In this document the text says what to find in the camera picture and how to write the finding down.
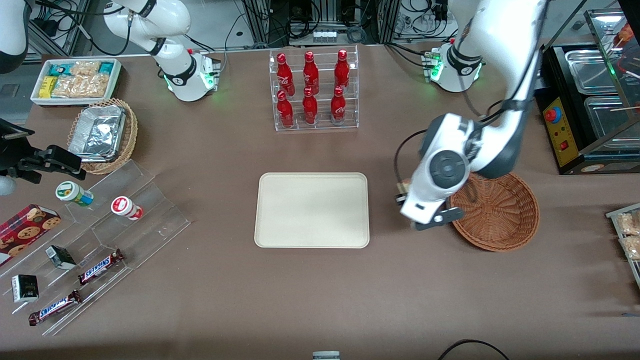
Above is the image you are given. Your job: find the clear acrylic bottle rack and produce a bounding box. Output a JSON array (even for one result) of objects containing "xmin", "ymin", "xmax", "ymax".
[{"xmin": 269, "ymin": 45, "xmax": 360, "ymax": 132}]

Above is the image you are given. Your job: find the red plaid cookie box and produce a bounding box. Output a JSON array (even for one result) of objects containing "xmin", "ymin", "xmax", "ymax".
[{"xmin": 0, "ymin": 204, "xmax": 62, "ymax": 267}]

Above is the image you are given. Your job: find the pale wicker basket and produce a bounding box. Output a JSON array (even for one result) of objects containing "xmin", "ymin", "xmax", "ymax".
[{"xmin": 67, "ymin": 98, "xmax": 139, "ymax": 175}]

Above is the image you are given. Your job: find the round brown wicker basket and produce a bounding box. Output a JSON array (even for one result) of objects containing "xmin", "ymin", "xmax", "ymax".
[{"xmin": 448, "ymin": 171, "xmax": 541, "ymax": 252}]

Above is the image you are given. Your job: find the red lidded cup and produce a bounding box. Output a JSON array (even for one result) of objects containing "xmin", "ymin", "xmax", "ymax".
[{"xmin": 111, "ymin": 196, "xmax": 144, "ymax": 221}]

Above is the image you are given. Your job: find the small black carton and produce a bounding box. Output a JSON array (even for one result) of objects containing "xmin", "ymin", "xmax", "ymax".
[
  {"xmin": 11, "ymin": 274, "xmax": 39, "ymax": 303},
  {"xmin": 45, "ymin": 245, "xmax": 77, "ymax": 271}
]

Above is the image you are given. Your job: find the grey metal snack tray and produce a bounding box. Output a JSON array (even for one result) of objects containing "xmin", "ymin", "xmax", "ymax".
[{"xmin": 606, "ymin": 202, "xmax": 640, "ymax": 291}]

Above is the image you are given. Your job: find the clear acrylic step shelf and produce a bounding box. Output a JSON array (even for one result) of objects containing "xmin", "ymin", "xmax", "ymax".
[
  {"xmin": 64, "ymin": 159, "xmax": 192, "ymax": 271},
  {"xmin": 0, "ymin": 220, "xmax": 132, "ymax": 337}
]

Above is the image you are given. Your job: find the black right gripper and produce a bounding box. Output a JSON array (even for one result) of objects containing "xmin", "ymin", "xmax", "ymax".
[{"xmin": 0, "ymin": 118, "xmax": 87, "ymax": 184}]

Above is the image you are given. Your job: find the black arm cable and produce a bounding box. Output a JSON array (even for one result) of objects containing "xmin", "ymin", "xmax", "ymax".
[{"xmin": 393, "ymin": 0, "xmax": 553, "ymax": 191}]

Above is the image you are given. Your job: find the red cola bottle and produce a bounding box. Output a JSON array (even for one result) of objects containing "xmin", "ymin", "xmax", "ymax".
[
  {"xmin": 303, "ymin": 51, "xmax": 320, "ymax": 95},
  {"xmin": 276, "ymin": 90, "xmax": 294, "ymax": 129},
  {"xmin": 330, "ymin": 86, "xmax": 347, "ymax": 124},
  {"xmin": 334, "ymin": 49, "xmax": 351, "ymax": 91},
  {"xmin": 276, "ymin": 53, "xmax": 296, "ymax": 96},
  {"xmin": 302, "ymin": 87, "xmax": 319, "ymax": 125}
]

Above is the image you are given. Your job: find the black table cable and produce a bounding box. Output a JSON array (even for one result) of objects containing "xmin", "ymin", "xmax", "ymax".
[{"xmin": 437, "ymin": 339, "xmax": 511, "ymax": 360}]

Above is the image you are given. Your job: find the steel food pan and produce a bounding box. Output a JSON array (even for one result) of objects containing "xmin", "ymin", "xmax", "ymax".
[
  {"xmin": 565, "ymin": 49, "xmax": 619, "ymax": 96},
  {"xmin": 584, "ymin": 95, "xmax": 640, "ymax": 142}
]

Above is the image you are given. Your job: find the white rectangular snack bin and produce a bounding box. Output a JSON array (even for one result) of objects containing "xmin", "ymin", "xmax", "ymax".
[{"xmin": 31, "ymin": 58, "xmax": 122, "ymax": 107}]

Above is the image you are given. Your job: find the black food display case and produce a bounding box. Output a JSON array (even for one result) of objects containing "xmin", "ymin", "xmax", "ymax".
[{"xmin": 535, "ymin": 7, "xmax": 640, "ymax": 176}]

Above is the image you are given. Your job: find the green lidded cup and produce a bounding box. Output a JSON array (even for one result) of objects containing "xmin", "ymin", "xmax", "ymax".
[{"xmin": 55, "ymin": 181, "xmax": 94, "ymax": 207}]

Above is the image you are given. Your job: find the clear cracker bag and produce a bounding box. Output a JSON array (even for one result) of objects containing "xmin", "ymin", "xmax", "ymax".
[
  {"xmin": 70, "ymin": 61, "xmax": 101, "ymax": 77},
  {"xmin": 616, "ymin": 212, "xmax": 640, "ymax": 236},
  {"xmin": 620, "ymin": 235, "xmax": 640, "ymax": 261},
  {"xmin": 51, "ymin": 75, "xmax": 110, "ymax": 99}
]

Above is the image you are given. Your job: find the Snickers chocolate bar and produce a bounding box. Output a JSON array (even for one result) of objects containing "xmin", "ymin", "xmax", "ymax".
[
  {"xmin": 28, "ymin": 290, "xmax": 82, "ymax": 327},
  {"xmin": 78, "ymin": 249, "xmax": 125, "ymax": 286}
]

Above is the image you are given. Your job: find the aluminium foil container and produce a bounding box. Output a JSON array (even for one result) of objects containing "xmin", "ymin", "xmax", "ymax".
[{"xmin": 68, "ymin": 105, "xmax": 127, "ymax": 163}]

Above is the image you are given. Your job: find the beige plastic tray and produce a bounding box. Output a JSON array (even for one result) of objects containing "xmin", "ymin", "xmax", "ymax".
[{"xmin": 254, "ymin": 172, "xmax": 370, "ymax": 249}]

